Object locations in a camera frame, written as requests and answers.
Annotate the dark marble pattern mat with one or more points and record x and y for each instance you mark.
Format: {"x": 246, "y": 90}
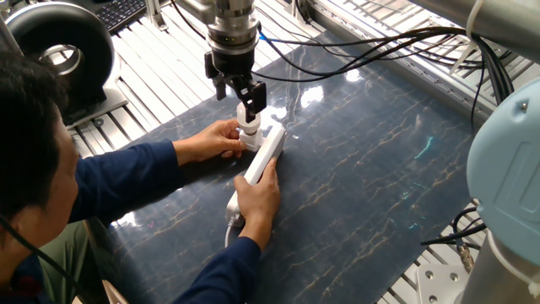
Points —
{"x": 337, "y": 190}

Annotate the black computer keyboard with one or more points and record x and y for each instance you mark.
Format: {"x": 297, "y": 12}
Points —
{"x": 120, "y": 12}

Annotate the grey robot mounting plate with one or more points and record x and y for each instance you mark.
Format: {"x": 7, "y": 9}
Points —
{"x": 441, "y": 283}

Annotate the white LED bulb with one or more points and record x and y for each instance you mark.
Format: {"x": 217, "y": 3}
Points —
{"x": 244, "y": 118}

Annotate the slanted aluminium pole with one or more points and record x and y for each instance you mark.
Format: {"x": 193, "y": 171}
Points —
{"x": 8, "y": 40}

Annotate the navy sleeved right forearm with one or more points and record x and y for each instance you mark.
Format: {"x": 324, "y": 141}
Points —
{"x": 219, "y": 274}

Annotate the white power strip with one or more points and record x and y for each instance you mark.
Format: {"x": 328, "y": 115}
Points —
{"x": 266, "y": 152}

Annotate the person's left hand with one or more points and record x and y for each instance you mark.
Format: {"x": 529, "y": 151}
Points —
{"x": 215, "y": 141}

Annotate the green trousered leg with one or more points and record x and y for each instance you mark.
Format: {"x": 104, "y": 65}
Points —
{"x": 67, "y": 257}

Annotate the white plug-in bulb holder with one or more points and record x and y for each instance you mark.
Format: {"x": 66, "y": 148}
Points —
{"x": 252, "y": 139}

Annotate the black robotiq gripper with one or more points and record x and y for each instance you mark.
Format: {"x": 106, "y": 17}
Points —
{"x": 233, "y": 61}

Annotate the person's right hand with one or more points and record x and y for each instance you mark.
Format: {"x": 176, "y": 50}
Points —
{"x": 257, "y": 202}

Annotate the navy sleeved left forearm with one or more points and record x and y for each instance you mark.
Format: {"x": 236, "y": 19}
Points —
{"x": 126, "y": 181}

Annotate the grey device base plate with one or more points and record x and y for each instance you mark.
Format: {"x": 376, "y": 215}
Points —
{"x": 114, "y": 101}

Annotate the short aluminium bracket post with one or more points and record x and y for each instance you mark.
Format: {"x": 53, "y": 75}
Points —
{"x": 156, "y": 14}

